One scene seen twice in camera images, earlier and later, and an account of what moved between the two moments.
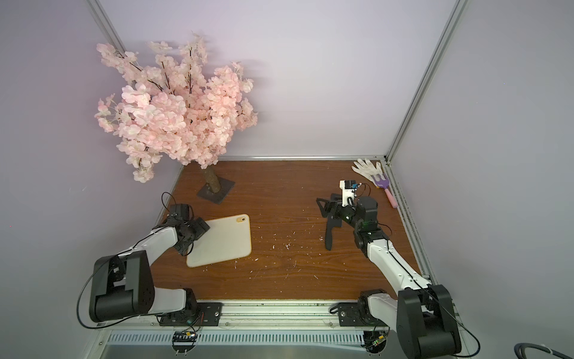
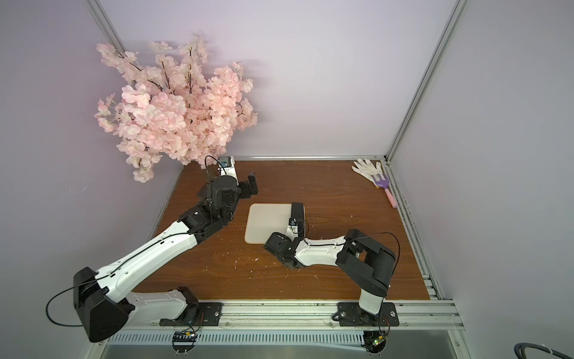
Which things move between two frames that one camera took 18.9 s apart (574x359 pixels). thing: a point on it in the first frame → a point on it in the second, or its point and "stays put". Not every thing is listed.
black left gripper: [201, 230] → [251, 185]
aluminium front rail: [241, 315] stays put
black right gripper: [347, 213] → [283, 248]
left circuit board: [184, 341] stays put
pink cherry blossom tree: [173, 103] stays put
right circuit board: [374, 342] stays put
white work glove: [369, 171] stays put
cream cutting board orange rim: [227, 238] → [264, 219]
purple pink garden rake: [384, 184] stays put
